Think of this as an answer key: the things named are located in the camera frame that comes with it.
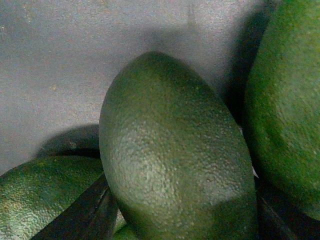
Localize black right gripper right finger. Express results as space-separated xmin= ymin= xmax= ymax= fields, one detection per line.
xmin=254 ymin=178 xmax=320 ymax=240

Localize green avocado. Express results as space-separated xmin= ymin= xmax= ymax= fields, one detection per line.
xmin=0 ymin=155 xmax=126 ymax=240
xmin=99 ymin=51 xmax=258 ymax=240
xmin=243 ymin=0 xmax=320 ymax=220

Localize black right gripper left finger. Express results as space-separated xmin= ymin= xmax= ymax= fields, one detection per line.
xmin=32 ymin=174 xmax=118 ymax=240

